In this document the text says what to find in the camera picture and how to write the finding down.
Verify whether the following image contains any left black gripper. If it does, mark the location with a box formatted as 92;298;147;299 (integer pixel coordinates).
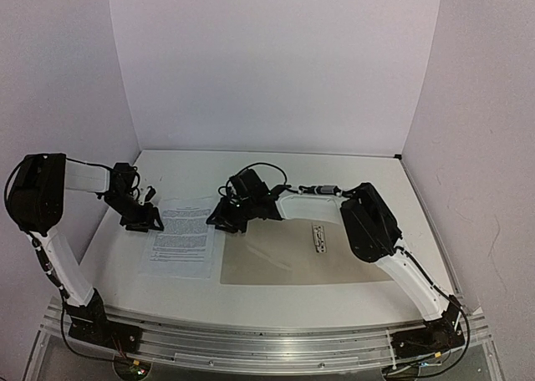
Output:
104;191;163;231

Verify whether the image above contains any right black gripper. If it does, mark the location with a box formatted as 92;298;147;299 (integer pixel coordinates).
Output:
206;196;257;233

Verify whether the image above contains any printed paper sheet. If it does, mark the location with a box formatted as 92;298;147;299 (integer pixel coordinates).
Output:
139;196;217;280

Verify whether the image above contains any beige file folder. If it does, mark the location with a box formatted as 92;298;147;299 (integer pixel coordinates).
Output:
220;219;388;286

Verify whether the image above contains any metal folder clip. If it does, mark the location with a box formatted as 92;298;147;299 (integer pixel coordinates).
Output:
312;224;327;253

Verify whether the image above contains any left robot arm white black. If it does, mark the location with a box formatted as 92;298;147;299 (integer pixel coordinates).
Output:
3;153;164;355

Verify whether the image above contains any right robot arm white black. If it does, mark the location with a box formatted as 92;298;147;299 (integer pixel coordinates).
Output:
206;166;470;358

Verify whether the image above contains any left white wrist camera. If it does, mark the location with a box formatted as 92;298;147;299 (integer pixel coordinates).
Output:
144;186;156;202

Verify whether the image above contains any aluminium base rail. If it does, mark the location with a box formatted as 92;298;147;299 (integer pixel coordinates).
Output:
39;297;490;372

